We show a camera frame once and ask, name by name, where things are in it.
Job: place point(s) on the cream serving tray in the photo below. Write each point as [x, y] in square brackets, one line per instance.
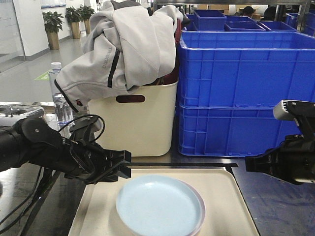
[226, 211]

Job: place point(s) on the light pink plate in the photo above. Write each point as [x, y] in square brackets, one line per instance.
[201, 210]

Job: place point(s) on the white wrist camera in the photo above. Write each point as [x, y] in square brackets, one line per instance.
[291, 109]

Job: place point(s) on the grey jacket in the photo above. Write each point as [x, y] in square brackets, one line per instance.
[127, 48]

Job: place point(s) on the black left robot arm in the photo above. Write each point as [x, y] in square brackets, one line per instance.
[31, 140]

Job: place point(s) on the cream storage basket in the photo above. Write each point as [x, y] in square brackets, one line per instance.
[140, 123]

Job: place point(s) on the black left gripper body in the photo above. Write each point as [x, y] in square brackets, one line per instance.
[93, 161]

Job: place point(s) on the clear water bottle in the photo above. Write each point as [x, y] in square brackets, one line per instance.
[62, 109]

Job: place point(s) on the white grey remote controller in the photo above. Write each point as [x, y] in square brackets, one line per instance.
[11, 113]

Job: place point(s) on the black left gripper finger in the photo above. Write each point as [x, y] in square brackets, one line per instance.
[117, 156]

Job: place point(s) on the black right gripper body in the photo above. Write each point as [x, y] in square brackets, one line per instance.
[293, 160]

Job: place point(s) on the potted plant gold pot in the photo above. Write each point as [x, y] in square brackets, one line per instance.
[53, 24]

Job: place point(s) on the light blue plate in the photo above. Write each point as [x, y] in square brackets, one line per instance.
[155, 205]

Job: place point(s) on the blue stacked crate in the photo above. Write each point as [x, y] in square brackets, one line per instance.
[229, 83]

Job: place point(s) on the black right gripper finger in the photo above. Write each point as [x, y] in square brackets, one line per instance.
[259, 164]

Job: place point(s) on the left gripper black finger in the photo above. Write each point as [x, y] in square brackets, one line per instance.
[112, 174]

